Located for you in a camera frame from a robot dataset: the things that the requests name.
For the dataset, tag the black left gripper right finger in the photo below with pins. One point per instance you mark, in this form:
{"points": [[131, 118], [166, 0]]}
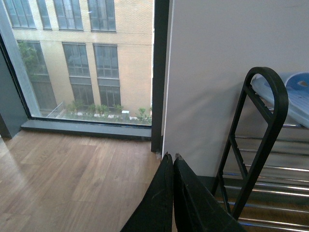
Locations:
{"points": [[195, 209]]}

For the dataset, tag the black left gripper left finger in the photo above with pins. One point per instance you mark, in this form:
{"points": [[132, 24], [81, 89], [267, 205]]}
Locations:
{"points": [[154, 213]]}

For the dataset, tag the black metal shoe rack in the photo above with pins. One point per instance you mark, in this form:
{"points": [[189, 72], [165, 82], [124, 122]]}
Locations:
{"points": [[263, 176]]}

